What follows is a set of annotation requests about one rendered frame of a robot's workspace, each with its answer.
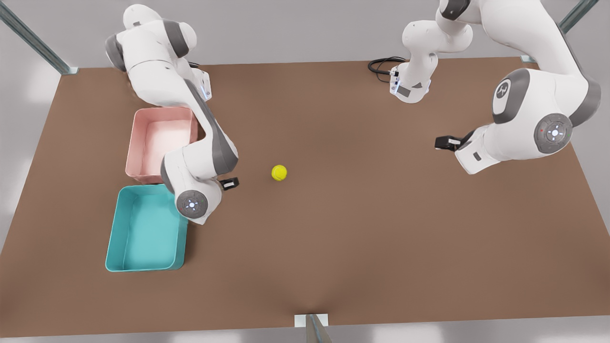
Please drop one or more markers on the teal plastic bin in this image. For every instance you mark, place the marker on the teal plastic bin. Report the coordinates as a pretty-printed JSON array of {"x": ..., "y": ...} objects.
[{"x": 145, "y": 231}]

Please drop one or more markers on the pink plastic bin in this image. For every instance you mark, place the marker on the pink plastic bin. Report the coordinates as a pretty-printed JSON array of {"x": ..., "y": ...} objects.
[{"x": 159, "y": 140}]

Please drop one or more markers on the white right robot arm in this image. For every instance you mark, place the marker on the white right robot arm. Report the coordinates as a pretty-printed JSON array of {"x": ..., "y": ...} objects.
[{"x": 162, "y": 71}]

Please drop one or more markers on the yellow tennis ball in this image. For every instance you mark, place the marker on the yellow tennis ball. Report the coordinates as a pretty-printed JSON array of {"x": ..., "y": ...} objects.
[{"x": 279, "y": 172}]

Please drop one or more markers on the silver frame post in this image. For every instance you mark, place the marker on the silver frame post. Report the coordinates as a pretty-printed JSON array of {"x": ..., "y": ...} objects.
[
  {"x": 314, "y": 328},
  {"x": 33, "y": 40},
  {"x": 567, "y": 24}
]

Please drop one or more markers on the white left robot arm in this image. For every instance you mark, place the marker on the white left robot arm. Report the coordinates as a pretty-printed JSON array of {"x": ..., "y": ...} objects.
[{"x": 529, "y": 109}]

